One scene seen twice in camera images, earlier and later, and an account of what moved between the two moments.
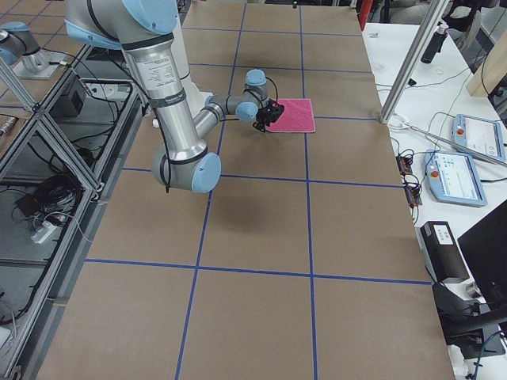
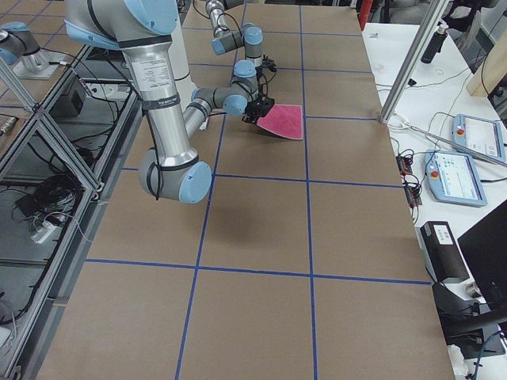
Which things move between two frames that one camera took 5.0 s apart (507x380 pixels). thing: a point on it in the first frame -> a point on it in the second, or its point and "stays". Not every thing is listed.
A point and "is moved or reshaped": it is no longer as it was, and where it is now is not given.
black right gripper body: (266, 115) -> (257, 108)
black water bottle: (436, 44) stays
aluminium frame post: (437, 9) stays
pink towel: (297, 116) is moved or reshaped
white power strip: (43, 232) stays
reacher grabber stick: (407, 126) stays
